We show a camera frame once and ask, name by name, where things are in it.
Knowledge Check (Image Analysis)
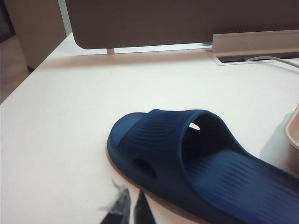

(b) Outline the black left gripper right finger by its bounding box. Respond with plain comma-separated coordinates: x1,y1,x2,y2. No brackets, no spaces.
133,191,156,224

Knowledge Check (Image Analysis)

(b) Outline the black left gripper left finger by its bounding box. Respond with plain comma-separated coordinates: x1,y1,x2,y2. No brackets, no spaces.
99,186,131,224

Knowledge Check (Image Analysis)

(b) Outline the beige pulp food box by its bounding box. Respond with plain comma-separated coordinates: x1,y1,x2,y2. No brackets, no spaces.
284,111,299,175

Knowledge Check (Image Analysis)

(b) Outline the blue rubber slipper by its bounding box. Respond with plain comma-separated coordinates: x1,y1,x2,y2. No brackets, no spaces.
107,108,299,224

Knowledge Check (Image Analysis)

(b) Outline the grey desk partition panel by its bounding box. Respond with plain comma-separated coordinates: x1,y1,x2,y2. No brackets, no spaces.
65,0,299,50

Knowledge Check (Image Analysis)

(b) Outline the desk cable slot frame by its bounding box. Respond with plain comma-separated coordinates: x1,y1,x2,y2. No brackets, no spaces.
214,55,299,66

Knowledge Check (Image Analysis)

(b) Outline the white power cable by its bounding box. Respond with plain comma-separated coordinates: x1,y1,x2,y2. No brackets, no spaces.
247,56,299,70

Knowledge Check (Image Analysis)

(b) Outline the beige cable tray lid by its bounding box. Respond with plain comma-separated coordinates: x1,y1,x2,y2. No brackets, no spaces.
212,29,299,55

